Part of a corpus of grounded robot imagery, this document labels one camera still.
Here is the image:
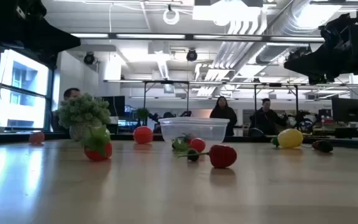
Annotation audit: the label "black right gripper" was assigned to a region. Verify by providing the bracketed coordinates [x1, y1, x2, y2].
[283, 12, 358, 85]

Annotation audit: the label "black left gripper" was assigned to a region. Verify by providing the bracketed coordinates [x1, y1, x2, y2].
[0, 0, 81, 70]

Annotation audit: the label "yellow toy lemon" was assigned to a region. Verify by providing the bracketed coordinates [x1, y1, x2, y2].
[277, 128, 304, 149]

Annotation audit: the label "dark red toy cherries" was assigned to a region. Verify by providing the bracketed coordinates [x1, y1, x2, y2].
[299, 139, 334, 154]

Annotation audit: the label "small pink toy fruit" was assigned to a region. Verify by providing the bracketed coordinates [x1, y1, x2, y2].
[29, 131, 45, 144]

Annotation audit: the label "toy strawberry large green leaves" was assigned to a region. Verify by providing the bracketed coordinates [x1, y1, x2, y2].
[81, 124, 113, 162]

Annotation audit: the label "red toy tomato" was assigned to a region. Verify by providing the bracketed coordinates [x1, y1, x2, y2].
[133, 126, 154, 145]

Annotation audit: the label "clear plastic tupperware container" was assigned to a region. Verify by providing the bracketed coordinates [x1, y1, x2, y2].
[158, 116, 230, 146]

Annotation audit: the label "red toy cherry tomatoes vine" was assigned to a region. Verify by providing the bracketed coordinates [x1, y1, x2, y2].
[171, 133, 211, 157]

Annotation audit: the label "small black toy olive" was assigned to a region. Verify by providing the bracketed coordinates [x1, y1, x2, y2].
[186, 148, 200, 162]

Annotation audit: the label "black ceiling spotlight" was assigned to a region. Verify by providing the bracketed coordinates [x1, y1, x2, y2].
[83, 52, 97, 65]
[186, 48, 198, 62]

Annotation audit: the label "person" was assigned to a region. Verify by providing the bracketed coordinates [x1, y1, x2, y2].
[249, 98, 289, 137]
[209, 95, 239, 137]
[50, 87, 82, 133]

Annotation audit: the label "black computer monitor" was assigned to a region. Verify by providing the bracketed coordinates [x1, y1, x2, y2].
[331, 97, 358, 124]

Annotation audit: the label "large window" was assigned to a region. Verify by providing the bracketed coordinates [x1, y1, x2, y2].
[0, 49, 57, 131]

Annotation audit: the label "green potted plant white pot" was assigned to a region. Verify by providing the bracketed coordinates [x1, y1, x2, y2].
[53, 92, 112, 142]

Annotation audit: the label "overhead LED light bar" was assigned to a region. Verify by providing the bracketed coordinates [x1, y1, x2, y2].
[68, 32, 326, 44]

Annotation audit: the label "small green background plant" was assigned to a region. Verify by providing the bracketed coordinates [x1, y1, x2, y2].
[135, 107, 150, 121]

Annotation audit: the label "background black metal frame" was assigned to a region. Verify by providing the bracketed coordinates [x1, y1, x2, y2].
[252, 82, 300, 128]
[142, 80, 190, 118]

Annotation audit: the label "black curved frame bracket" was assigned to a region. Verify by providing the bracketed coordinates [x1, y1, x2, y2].
[249, 127, 265, 138]

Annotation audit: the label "black aluminium table frame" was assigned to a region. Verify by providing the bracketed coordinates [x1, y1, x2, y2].
[0, 130, 358, 152]

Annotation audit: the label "white coiled ceiling cable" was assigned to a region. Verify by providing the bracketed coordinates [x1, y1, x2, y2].
[162, 8, 180, 26]

